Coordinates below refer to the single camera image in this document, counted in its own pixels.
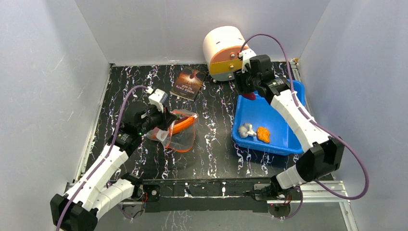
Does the orange bumpy toy food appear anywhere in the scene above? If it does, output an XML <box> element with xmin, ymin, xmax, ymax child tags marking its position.
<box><xmin>256</xmin><ymin>127</ymin><xmax>270</xmax><ymax>143</ymax></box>

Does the clear zip bag orange zipper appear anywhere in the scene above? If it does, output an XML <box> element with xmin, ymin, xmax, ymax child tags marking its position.
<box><xmin>146</xmin><ymin>109</ymin><xmax>199</xmax><ymax>153</ymax></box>

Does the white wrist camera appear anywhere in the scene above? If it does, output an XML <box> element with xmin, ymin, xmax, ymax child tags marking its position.
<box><xmin>238</xmin><ymin>48</ymin><xmax>256</xmax><ymax>73</ymax></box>
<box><xmin>146</xmin><ymin>87</ymin><xmax>168</xmax><ymax>112</ymax></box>

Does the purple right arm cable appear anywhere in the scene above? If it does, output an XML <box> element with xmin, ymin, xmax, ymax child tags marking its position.
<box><xmin>239</xmin><ymin>34</ymin><xmax>370</xmax><ymax>220</ymax></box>

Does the magenta purple toy vegetable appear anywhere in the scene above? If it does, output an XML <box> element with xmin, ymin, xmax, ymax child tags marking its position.
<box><xmin>242</xmin><ymin>92</ymin><xmax>256</xmax><ymax>101</ymax></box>

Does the white toy garlic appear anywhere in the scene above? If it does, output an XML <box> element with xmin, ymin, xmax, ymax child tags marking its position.
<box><xmin>238</xmin><ymin>122</ymin><xmax>257</xmax><ymax>139</ymax></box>

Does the orange toy squash slice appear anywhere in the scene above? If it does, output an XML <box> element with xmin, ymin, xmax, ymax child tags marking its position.
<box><xmin>146</xmin><ymin>114</ymin><xmax>198</xmax><ymax>141</ymax></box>

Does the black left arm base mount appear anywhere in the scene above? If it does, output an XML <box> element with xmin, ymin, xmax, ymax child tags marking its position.
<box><xmin>117</xmin><ymin>184</ymin><xmax>161</xmax><ymax>212</ymax></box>

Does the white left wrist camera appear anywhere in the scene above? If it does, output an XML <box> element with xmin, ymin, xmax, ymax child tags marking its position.
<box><xmin>146</xmin><ymin>87</ymin><xmax>168</xmax><ymax>112</ymax></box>

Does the aluminium front rail frame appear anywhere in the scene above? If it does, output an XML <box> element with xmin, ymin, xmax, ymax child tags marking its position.
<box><xmin>57</xmin><ymin>180</ymin><xmax>357</xmax><ymax>231</ymax></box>

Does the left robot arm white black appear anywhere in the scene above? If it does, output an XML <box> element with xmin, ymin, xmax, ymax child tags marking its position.
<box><xmin>50</xmin><ymin>105</ymin><xmax>177</xmax><ymax>231</ymax></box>

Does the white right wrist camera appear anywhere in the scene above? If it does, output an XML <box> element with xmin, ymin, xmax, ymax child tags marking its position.
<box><xmin>238</xmin><ymin>48</ymin><xmax>256</xmax><ymax>73</ymax></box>

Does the blue plastic bin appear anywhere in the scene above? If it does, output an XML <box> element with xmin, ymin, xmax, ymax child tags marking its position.
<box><xmin>231</xmin><ymin>92</ymin><xmax>303</xmax><ymax>155</ymax></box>

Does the round white drawer cabinet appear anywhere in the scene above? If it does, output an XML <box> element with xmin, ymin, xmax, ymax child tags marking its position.
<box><xmin>203</xmin><ymin>26</ymin><xmax>245</xmax><ymax>83</ymax></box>

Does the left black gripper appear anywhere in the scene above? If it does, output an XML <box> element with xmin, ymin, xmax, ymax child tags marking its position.
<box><xmin>138</xmin><ymin>103</ymin><xmax>177</xmax><ymax>135</ymax></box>

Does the dark paperback book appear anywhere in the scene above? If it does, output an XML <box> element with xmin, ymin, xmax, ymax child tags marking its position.
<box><xmin>170</xmin><ymin>67</ymin><xmax>206</xmax><ymax>101</ymax></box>

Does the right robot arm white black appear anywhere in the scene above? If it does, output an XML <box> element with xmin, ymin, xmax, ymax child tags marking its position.
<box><xmin>234</xmin><ymin>50</ymin><xmax>344</xmax><ymax>199</ymax></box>

